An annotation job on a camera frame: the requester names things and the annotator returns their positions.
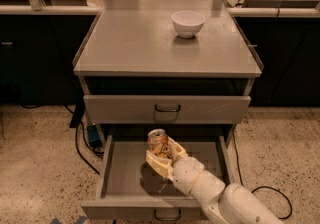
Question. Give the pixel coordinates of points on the open middle grey drawer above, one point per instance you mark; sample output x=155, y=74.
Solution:
x=129, y=189

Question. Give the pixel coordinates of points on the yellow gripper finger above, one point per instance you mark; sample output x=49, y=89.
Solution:
x=161, y=165
x=176, y=151

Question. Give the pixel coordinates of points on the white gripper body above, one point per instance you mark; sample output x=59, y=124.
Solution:
x=187, y=174

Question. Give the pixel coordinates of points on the blue power adapter box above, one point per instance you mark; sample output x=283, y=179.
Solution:
x=93, y=136

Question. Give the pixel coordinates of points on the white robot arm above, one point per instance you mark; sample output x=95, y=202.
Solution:
x=221, y=203

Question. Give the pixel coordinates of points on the white ceramic bowl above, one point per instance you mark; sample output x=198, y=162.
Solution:
x=187, y=24

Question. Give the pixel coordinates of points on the grey metal drawer cabinet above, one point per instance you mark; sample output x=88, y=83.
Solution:
x=133, y=49

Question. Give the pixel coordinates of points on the closed upper grey drawer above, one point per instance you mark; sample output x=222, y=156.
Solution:
x=151, y=109

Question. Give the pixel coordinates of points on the black counter with white rail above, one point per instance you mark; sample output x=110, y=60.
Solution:
x=36, y=54

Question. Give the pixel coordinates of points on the crushed orange soda can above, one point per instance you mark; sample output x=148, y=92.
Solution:
x=159, y=143

